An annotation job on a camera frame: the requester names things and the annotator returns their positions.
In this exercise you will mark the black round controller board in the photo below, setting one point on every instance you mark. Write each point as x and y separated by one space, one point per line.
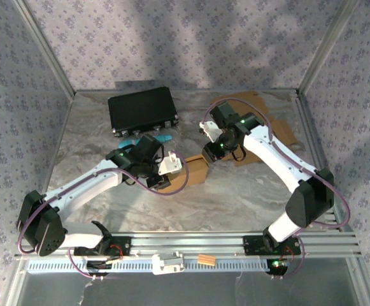
95 265
280 269

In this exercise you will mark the light blue pen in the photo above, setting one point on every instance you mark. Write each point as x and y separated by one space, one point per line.
165 138

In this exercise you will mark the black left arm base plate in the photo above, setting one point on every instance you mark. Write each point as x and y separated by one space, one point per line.
126 247

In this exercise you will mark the aluminium frame post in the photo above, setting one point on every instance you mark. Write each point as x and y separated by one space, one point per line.
45 48
363 283
326 48
16 287

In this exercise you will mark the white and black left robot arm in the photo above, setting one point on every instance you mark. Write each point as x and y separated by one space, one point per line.
82 188

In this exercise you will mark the white printed plastic part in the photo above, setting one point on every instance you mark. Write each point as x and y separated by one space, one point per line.
162 266

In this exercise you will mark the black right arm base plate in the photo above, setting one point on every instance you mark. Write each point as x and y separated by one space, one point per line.
251 245

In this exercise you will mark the brown cardboard paper box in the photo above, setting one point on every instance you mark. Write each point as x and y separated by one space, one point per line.
283 134
197 172

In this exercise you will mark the black hard case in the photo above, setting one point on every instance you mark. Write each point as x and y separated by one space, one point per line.
140 108

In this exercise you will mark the aluminium front rail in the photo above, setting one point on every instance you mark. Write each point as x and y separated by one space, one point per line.
188 243

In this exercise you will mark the small striped wooden block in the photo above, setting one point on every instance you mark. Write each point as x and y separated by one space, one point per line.
206 259

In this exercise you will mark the aluminium side rail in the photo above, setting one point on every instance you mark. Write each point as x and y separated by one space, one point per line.
310 127

